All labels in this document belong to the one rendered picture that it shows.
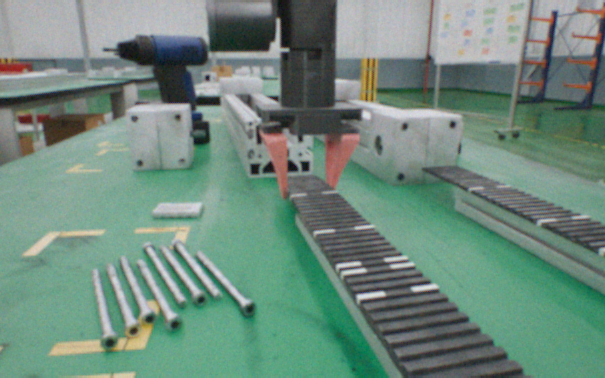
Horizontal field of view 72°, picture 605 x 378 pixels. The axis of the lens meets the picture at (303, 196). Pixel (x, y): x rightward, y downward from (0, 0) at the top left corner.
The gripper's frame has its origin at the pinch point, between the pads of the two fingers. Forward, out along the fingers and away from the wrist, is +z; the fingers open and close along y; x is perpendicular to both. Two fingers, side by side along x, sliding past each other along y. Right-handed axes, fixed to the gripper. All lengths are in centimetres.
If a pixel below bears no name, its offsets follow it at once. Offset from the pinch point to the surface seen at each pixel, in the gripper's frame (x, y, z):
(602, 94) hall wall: -748, -838, 53
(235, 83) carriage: -75, 3, -8
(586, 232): 18.1, -18.7, -0.6
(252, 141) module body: -17.5, 4.3, -2.4
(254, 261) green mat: 10.6, 7.0, 2.9
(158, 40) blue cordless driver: -46, 19, -17
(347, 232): 14.0, -0.1, -0.5
